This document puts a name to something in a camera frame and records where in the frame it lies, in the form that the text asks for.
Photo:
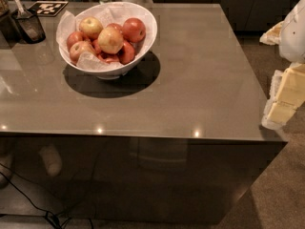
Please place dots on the red apple bottom front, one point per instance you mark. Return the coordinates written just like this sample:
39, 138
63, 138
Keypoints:
108, 58

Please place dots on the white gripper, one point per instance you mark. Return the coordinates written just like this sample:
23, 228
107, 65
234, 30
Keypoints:
294, 32

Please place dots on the yellow-red apple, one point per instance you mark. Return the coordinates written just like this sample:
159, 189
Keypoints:
110, 40

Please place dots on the red apple front right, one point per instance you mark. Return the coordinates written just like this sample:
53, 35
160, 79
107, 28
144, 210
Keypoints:
127, 53

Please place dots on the yellow apple back left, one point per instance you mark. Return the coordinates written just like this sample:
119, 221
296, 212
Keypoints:
91, 27

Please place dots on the white ceramic bowl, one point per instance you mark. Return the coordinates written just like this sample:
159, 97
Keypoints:
144, 45

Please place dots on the small red apple back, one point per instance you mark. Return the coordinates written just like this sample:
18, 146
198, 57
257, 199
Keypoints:
115, 26

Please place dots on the black white fiducial marker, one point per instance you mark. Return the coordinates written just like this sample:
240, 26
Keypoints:
48, 8

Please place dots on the grey scoop handle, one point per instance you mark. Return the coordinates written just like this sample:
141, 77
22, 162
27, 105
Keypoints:
22, 12

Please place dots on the black scoop container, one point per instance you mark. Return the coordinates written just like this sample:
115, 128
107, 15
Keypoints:
29, 27

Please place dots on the red apple left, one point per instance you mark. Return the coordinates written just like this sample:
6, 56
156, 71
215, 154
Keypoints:
74, 37

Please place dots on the red apple back right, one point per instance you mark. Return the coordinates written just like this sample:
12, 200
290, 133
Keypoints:
134, 30

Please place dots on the red-yellow apple front left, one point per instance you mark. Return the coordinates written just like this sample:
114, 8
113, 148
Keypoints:
78, 48

